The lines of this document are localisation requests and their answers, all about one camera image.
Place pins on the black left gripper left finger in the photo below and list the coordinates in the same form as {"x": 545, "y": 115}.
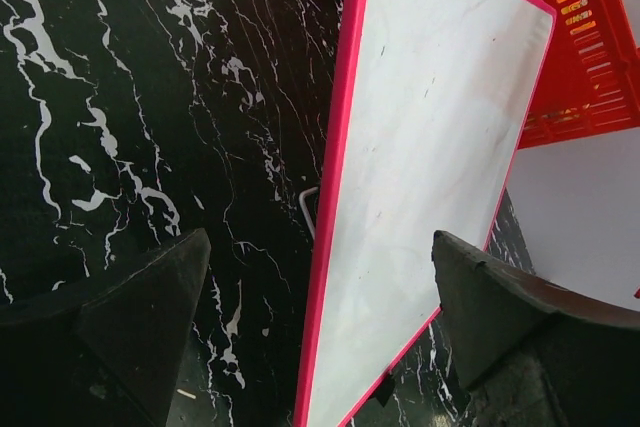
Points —
{"x": 106, "y": 350}

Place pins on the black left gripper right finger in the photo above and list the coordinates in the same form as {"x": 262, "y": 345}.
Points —
{"x": 531, "y": 353}

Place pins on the pink framed whiteboard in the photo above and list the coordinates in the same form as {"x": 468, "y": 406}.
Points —
{"x": 372, "y": 289}

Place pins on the red plastic basket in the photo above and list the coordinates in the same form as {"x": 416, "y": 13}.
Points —
{"x": 580, "y": 47}

